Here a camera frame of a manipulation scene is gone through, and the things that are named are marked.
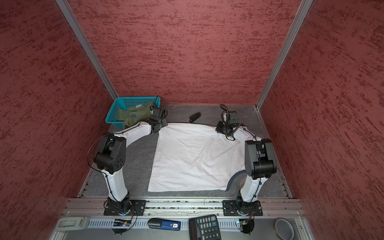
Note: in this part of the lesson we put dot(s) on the left small circuit board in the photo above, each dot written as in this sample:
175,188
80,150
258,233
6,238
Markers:
121,223

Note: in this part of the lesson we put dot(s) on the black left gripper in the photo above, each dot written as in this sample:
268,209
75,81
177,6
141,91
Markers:
164,122

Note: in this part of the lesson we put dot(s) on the grey metal corner post right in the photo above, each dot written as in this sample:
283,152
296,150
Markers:
291,35

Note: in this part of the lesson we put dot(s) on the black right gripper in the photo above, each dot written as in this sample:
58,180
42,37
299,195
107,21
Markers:
219,128

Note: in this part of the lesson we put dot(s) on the grey tape roll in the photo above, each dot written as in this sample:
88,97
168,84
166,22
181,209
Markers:
284,230

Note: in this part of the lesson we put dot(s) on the grey metal corner post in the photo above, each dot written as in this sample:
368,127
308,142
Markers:
86,45
291,35

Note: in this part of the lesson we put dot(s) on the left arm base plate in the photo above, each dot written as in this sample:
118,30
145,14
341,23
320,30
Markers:
124,208

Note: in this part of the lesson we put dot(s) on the teal plastic laundry basket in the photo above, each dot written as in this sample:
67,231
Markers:
122,103

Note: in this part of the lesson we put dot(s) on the small black stapler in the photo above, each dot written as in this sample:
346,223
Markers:
194,117

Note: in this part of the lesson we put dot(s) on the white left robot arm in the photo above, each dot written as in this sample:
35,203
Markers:
110,158

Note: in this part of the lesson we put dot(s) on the small circuit board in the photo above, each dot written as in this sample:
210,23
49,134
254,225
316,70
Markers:
121,223
247,226

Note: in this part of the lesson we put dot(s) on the white tank top navy trim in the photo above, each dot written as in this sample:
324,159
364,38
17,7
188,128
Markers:
193,157

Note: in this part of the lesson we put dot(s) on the grey metal corner post left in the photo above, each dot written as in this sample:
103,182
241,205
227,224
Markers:
86,45

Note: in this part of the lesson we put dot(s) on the green tank top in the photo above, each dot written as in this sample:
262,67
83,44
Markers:
135,114

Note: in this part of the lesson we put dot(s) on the right small circuit board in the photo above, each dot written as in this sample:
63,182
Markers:
247,226

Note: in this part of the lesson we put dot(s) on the grey plastic handle block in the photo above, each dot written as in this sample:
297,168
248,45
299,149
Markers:
72,224

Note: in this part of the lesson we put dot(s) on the aluminium rail frame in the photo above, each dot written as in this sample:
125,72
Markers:
183,209

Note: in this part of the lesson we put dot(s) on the blue black handheld device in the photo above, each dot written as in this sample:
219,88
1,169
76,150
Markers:
164,224

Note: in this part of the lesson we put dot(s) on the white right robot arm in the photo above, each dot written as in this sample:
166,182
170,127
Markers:
260,161

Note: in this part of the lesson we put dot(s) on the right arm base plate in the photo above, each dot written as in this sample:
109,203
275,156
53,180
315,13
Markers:
236,208

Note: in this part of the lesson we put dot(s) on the black calculator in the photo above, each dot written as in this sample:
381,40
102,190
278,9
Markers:
204,228

